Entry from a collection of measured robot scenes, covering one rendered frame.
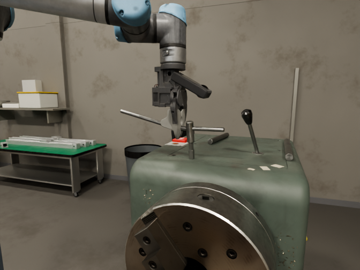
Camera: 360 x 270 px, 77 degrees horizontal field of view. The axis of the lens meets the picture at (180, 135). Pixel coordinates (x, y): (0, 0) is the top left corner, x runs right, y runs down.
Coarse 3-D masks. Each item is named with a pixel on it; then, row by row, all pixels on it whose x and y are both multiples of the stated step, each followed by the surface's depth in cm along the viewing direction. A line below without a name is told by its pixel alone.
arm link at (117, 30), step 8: (152, 16) 59; (152, 24) 58; (120, 32) 58; (144, 32) 55; (152, 32) 59; (120, 40) 61; (128, 40) 61; (136, 40) 60; (144, 40) 61; (152, 40) 61
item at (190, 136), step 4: (188, 124) 64; (192, 124) 64; (188, 128) 64; (188, 132) 65; (192, 132) 65; (188, 136) 65; (192, 136) 65; (188, 140) 66; (192, 140) 65; (192, 144) 66; (192, 148) 66; (192, 152) 67; (192, 156) 67
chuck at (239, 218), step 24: (192, 192) 48; (216, 192) 49; (168, 216) 45; (192, 216) 42; (216, 216) 40; (240, 216) 43; (192, 240) 43; (216, 240) 41; (240, 240) 39; (264, 240) 43; (192, 264) 54; (216, 264) 42; (240, 264) 40; (264, 264) 38
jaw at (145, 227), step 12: (144, 216) 48; (156, 216) 46; (144, 228) 43; (156, 228) 44; (144, 240) 43; (156, 240) 42; (168, 240) 44; (156, 252) 41; (168, 252) 42; (180, 252) 44; (144, 264) 41; (156, 264) 40; (168, 264) 40; (180, 264) 43
